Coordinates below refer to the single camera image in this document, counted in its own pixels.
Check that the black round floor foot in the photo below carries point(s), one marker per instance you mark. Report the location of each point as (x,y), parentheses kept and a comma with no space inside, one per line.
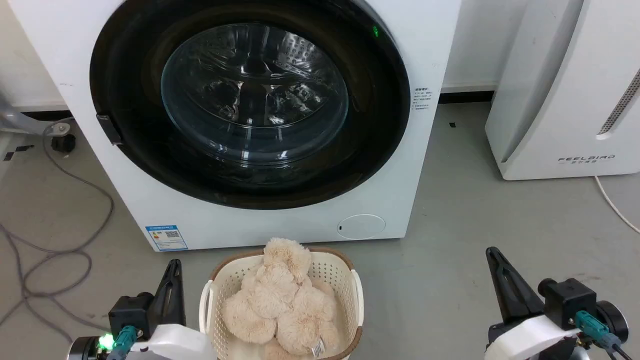
(63,143)

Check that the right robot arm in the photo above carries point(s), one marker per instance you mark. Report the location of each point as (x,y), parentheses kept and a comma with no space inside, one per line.
(614,320)

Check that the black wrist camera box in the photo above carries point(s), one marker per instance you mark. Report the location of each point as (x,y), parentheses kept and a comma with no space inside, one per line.
(130,312)
(570,300)

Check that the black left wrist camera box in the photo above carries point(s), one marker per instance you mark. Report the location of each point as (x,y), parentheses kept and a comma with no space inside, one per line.
(130,312)

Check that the round washer filter cover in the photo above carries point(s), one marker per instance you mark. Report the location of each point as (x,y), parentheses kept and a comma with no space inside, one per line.
(361,226)

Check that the white front-load washing machine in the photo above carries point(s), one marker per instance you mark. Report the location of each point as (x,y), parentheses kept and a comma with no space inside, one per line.
(435,60)

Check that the cream plastic laundry basket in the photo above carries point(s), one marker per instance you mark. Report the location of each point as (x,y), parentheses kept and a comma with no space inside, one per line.
(345,280)

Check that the white air purifier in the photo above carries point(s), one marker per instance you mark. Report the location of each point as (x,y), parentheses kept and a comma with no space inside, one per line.
(565,85)

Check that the beige plush teddy bear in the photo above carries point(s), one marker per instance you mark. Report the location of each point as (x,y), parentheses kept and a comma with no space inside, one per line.
(280,300)

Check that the small text warning sticker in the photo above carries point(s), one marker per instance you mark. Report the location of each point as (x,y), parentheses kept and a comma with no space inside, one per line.
(421,96)

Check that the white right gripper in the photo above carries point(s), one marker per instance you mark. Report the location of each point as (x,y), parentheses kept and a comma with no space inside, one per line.
(530,340)

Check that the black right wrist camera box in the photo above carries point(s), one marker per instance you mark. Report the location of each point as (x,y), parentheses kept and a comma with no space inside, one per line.
(570,300)

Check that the round black glass washer door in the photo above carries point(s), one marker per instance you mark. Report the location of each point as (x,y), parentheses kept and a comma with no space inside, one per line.
(250,100)

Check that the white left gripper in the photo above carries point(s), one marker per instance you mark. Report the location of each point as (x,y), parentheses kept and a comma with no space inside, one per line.
(175,342)

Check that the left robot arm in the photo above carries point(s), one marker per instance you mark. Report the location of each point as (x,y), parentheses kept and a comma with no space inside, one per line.
(85,349)

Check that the blue energy label sticker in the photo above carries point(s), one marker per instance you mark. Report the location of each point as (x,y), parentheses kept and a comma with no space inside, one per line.
(167,238)

